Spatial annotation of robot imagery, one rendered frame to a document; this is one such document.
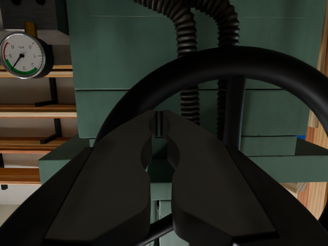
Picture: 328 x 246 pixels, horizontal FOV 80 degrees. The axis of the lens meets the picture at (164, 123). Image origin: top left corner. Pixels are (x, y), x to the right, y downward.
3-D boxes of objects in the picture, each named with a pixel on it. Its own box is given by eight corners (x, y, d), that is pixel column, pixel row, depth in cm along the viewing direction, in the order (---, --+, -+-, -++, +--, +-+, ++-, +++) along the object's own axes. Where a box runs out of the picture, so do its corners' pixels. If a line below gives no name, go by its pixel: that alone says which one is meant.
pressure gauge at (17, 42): (39, 16, 26) (47, 78, 28) (53, 24, 30) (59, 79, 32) (-9, 16, 26) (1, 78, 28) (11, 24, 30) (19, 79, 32)
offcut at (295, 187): (297, 179, 42) (296, 194, 43) (307, 175, 43) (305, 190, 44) (281, 172, 45) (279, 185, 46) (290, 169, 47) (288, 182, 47)
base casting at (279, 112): (317, 89, 37) (309, 136, 38) (219, 84, 93) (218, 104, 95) (71, 90, 35) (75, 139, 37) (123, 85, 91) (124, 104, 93)
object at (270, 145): (297, 135, 38) (295, 155, 39) (248, 117, 59) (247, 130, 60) (89, 138, 37) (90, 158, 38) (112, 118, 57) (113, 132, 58)
